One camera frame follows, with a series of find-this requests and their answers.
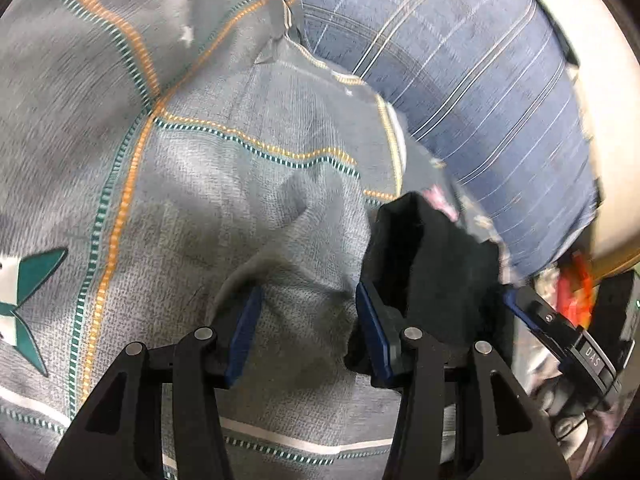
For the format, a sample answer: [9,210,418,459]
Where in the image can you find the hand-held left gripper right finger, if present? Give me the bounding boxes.
[355,281,571,480]

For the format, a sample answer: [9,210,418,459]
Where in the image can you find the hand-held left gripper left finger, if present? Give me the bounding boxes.
[45,285,264,480]

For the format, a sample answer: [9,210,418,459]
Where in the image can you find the blue striped cloth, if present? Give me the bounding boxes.
[287,0,600,277]

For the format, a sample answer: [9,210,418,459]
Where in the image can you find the wooden bed frame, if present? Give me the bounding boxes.
[592,246,640,279]

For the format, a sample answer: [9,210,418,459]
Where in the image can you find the dark floral cloth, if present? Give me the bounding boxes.
[410,157,521,281]

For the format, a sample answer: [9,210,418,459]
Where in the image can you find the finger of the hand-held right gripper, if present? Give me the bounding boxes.
[502,287,585,362]

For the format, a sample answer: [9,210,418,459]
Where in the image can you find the red orange packet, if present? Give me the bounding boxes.
[554,252,597,317]

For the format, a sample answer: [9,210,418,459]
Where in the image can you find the grey star striped bedsheet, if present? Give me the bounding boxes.
[0,0,453,480]

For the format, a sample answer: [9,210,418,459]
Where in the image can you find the black pants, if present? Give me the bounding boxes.
[344,192,517,392]

